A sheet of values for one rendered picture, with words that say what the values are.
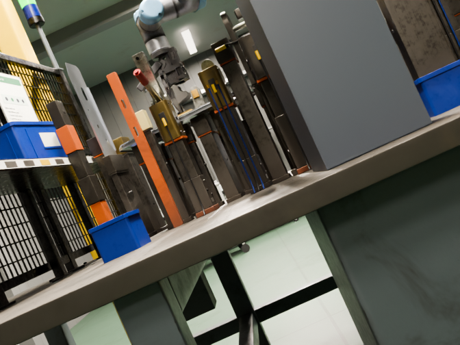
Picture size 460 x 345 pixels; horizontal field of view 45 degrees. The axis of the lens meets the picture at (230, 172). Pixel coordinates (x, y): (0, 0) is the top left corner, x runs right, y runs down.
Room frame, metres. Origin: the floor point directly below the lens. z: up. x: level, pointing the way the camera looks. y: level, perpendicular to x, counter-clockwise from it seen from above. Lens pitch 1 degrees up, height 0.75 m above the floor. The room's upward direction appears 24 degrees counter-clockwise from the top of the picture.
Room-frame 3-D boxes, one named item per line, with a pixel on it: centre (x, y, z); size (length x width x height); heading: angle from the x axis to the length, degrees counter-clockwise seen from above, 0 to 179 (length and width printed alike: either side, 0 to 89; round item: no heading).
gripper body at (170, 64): (1.83, 0.04, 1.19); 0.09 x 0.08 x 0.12; 80
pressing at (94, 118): (1.84, 0.34, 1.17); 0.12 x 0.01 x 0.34; 171
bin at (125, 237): (1.37, 0.31, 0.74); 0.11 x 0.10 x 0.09; 81
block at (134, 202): (1.84, 0.34, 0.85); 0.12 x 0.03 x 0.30; 171
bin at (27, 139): (1.69, 0.53, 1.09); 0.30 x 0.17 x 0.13; 165
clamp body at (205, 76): (1.55, -0.06, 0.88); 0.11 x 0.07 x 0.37; 171
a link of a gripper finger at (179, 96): (1.81, 0.05, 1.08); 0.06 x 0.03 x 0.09; 80
